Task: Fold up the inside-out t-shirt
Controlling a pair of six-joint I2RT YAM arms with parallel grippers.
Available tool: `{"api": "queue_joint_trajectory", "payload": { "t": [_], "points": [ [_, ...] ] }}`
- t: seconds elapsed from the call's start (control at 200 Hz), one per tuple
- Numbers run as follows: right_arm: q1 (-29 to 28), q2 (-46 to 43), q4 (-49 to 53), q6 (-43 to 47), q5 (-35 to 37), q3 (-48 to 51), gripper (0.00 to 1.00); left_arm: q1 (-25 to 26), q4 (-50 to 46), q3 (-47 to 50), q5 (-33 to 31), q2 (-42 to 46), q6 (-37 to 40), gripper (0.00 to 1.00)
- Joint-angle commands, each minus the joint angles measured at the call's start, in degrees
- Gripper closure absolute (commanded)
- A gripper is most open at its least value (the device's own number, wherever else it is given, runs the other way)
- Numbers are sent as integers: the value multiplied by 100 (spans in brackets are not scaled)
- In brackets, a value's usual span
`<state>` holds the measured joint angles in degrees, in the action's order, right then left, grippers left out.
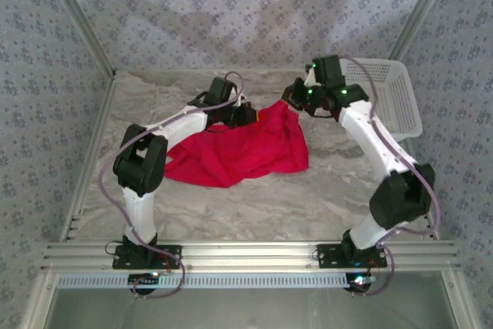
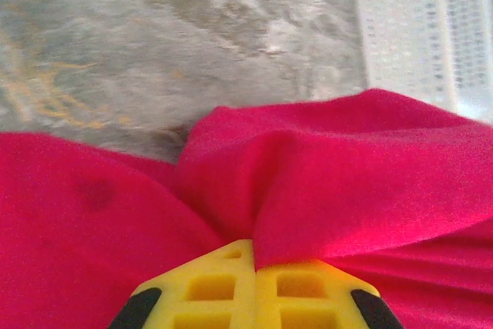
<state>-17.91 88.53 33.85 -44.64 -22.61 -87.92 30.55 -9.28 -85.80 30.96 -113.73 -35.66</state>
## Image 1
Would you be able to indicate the red t-shirt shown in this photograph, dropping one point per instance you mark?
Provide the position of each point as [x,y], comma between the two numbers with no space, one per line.
[250,148]

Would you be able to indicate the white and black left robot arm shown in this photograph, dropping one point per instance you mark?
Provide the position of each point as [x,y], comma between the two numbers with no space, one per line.
[138,209]

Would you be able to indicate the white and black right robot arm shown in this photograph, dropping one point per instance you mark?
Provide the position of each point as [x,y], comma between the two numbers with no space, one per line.
[369,140]

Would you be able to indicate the white perforated plastic basket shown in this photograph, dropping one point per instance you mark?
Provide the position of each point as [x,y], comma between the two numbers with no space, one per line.
[400,105]

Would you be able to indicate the black controller board with LED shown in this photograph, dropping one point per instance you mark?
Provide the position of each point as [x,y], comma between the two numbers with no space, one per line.
[144,278]
[360,280]

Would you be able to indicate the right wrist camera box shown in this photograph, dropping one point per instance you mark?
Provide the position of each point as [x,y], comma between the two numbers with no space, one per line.
[310,78]

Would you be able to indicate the aluminium corner post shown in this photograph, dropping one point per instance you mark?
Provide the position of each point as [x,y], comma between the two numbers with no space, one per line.
[422,7]
[82,17]

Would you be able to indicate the aluminium mounting rail beam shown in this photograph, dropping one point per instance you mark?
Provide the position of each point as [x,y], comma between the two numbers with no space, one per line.
[250,256]

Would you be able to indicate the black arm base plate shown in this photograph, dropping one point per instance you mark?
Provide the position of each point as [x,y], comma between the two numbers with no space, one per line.
[331,257]
[169,256]

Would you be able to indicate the aluminium frame leg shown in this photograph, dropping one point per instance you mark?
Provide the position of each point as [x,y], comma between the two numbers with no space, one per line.
[36,302]
[460,302]

